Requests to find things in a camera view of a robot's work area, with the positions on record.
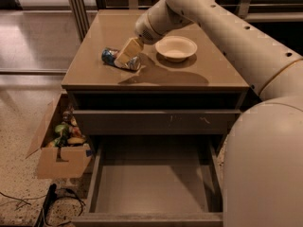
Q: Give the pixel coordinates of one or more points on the open cardboard box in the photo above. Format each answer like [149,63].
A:
[54,163]

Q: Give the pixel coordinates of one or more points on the open grey middle drawer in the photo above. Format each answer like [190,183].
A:
[154,181]

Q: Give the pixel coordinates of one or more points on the metal window frame post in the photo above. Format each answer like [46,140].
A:
[80,16]

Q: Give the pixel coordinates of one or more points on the black power strip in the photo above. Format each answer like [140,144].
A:
[49,200]

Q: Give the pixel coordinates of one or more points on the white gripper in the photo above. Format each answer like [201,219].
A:
[145,28]

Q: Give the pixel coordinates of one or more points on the blue silver redbull can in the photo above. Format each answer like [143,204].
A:
[109,55]

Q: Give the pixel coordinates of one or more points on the toy items in box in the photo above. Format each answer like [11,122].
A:
[68,132]

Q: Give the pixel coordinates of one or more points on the closed grey top drawer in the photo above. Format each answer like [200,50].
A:
[148,122]

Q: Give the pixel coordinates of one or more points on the white paper bowl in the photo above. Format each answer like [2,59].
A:
[176,48]

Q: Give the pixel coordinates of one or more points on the grey drawer cabinet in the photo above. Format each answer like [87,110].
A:
[204,81]

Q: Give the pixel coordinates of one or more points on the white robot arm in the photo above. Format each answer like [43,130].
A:
[263,159]

